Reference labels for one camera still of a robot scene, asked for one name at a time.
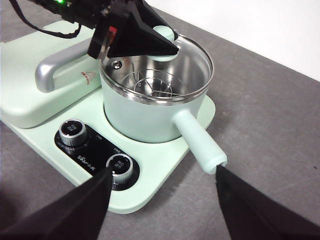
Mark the mint green breakfast machine base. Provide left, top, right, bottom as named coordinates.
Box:
left=0, top=19, right=217, bottom=215

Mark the steel steamer rack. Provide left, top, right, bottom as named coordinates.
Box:
left=133, top=71, right=176, bottom=100

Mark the silver control knob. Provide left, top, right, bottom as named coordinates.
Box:
left=105, top=153, right=134, bottom=186
left=58, top=119, right=88, bottom=147

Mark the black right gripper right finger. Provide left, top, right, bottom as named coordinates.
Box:
left=214, top=165, right=320, bottom=240

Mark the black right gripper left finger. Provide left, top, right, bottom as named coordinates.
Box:
left=0, top=169, right=114, bottom=240

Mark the glass lid with mint knob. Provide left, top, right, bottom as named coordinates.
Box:
left=99, top=24, right=215, bottom=102

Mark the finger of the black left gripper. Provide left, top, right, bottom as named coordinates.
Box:
left=129, top=0, right=179, bottom=40
left=106, top=11, right=180, bottom=60

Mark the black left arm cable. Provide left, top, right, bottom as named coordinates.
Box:
left=9, top=0, right=84, bottom=40

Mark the mint green steamer pot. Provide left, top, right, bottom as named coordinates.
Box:
left=100, top=56, right=228, bottom=175

